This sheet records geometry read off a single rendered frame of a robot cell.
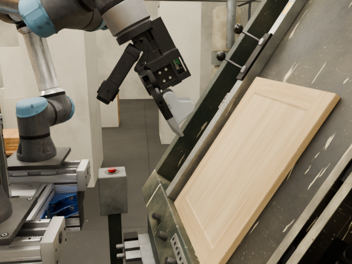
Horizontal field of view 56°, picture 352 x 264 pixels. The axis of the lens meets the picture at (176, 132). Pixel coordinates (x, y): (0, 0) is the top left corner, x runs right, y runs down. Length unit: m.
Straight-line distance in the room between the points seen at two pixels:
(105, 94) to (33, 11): 0.18
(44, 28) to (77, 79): 2.78
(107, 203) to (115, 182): 0.11
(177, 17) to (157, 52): 4.29
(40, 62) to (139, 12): 0.96
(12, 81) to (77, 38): 2.22
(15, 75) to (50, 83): 3.92
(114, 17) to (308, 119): 0.54
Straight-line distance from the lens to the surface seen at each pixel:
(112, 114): 6.15
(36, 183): 1.43
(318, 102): 0.91
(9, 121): 5.52
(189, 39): 4.88
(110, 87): 0.59
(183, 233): 1.09
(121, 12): 0.57
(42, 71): 1.48
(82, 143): 3.53
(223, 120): 1.27
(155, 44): 0.59
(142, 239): 1.37
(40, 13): 0.62
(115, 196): 1.49
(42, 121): 1.38
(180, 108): 0.60
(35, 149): 1.38
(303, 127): 0.89
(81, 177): 1.38
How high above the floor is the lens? 1.48
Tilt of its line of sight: 15 degrees down
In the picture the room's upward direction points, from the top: straight up
